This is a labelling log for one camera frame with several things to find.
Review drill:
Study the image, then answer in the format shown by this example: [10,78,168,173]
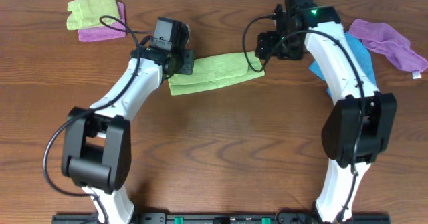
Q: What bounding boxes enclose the light green cloth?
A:
[168,53,265,96]

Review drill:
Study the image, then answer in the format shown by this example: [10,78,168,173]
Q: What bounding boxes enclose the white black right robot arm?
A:
[255,0,397,223]

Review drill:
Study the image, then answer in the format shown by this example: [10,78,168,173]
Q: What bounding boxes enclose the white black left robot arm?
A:
[61,17,194,223]

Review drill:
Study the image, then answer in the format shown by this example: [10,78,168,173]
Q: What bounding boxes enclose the blue crumpled cloth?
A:
[309,31,377,100]

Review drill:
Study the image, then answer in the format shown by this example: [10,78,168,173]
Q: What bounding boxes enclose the folded pink cloth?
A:
[78,22,126,42]

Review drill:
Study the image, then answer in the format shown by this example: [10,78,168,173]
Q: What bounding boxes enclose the folded green cloth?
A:
[66,0,120,31]

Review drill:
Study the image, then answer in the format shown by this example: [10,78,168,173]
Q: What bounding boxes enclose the purple crumpled cloth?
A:
[349,19,427,79]

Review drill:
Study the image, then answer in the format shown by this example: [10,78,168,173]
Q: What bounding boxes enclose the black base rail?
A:
[51,213,391,224]

